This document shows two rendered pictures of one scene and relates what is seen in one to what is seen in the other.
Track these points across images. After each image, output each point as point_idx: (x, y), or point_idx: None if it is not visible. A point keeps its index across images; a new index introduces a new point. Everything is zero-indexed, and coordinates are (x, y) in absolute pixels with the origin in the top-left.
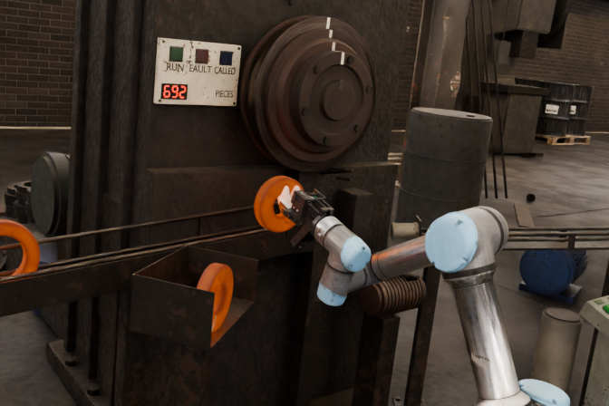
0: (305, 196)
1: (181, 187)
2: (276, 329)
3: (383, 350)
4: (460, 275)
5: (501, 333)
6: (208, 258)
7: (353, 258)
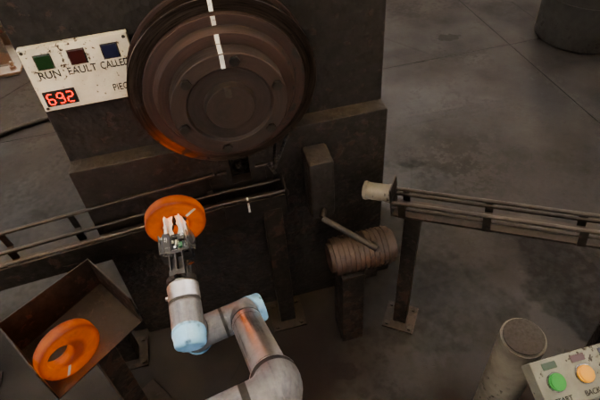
0: (166, 245)
1: (104, 179)
2: (258, 255)
3: (347, 296)
4: None
5: None
6: (102, 276)
7: (179, 349)
